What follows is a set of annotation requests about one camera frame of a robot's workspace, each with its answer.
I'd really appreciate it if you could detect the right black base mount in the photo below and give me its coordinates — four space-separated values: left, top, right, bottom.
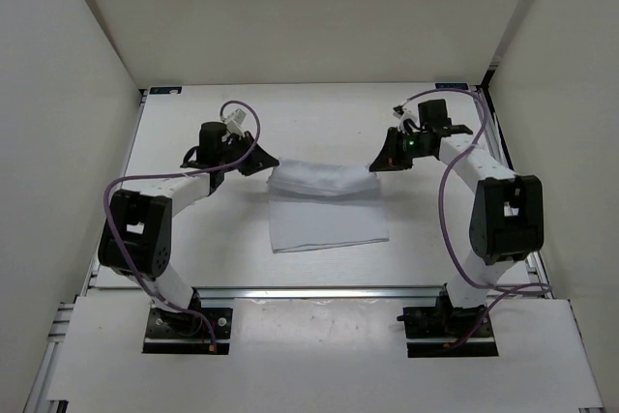
398 305 499 359

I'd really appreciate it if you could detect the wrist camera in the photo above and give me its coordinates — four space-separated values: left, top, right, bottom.
220 108 247 137
393 103 420 133

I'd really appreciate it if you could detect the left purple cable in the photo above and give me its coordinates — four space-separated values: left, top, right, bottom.
103 101 265 354

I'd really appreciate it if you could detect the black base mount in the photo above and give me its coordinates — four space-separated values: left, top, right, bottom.
398 305 499 359
142 297 233 356

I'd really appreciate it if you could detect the right blue corner label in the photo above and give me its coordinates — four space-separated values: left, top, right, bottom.
435 82 469 91

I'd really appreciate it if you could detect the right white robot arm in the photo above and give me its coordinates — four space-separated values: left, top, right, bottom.
369 99 545 336

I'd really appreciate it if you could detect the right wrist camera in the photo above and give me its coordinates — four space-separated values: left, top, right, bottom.
393 103 420 133

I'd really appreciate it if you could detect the left blue corner label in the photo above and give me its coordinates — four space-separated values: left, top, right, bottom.
149 86 183 95

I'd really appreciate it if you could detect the left aluminium frame rail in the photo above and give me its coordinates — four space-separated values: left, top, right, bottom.
81 88 149 298

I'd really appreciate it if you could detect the blue corner label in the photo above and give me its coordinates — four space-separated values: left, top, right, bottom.
435 82 469 91
149 86 183 95

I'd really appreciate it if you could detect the right aluminium frame rail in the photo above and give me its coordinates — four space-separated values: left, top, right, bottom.
476 86 555 298

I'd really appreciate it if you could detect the aluminium frame rail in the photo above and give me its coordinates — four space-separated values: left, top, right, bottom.
81 88 149 298
476 86 555 298

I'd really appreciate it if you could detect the front aluminium rail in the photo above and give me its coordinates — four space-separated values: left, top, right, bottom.
139 284 538 303

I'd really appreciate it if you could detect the white skirt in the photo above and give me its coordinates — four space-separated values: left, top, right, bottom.
267 159 389 253

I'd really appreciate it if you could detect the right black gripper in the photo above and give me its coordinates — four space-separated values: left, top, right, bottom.
369 127 431 172

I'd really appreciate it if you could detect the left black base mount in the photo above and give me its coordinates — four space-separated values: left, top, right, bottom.
142 297 233 356

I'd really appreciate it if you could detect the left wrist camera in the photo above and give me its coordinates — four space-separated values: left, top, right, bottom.
220 108 247 137

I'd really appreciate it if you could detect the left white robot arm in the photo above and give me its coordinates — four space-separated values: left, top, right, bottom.
98 122 280 336

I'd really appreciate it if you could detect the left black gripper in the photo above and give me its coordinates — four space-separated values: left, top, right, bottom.
219 131 279 176

